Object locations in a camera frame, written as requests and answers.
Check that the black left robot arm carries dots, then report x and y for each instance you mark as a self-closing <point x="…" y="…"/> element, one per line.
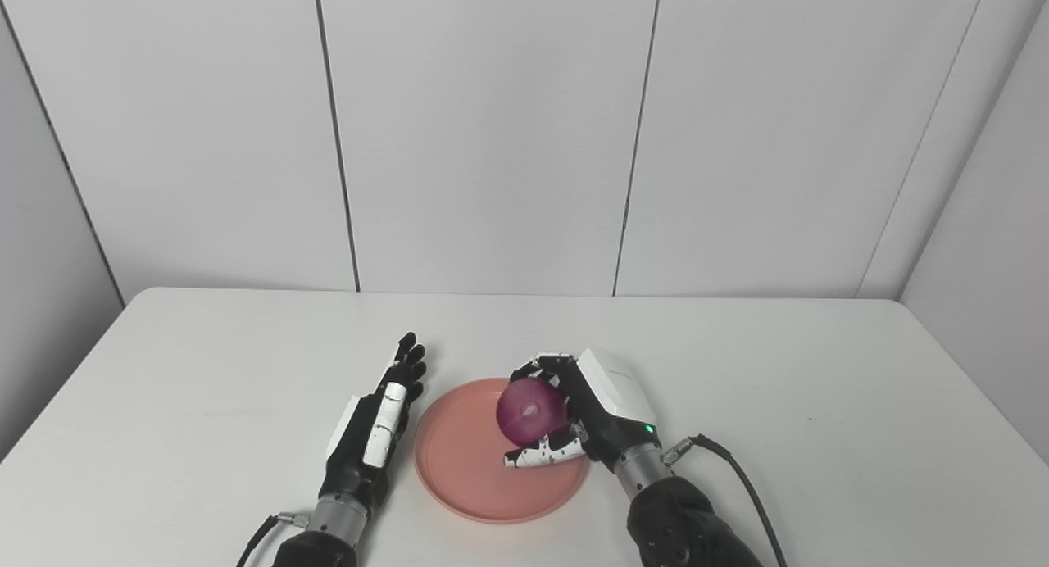
<point x="324" y="538"/>

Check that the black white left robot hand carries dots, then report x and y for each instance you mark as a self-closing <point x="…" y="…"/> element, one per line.
<point x="365" y="444"/>

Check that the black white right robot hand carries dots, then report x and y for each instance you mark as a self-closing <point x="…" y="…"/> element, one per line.
<point x="610" y="403"/>

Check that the pink plastic plate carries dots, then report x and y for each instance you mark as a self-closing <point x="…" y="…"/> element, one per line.
<point x="467" y="477"/>

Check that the red onion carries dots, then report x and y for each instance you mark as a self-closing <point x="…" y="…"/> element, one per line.
<point x="531" y="411"/>

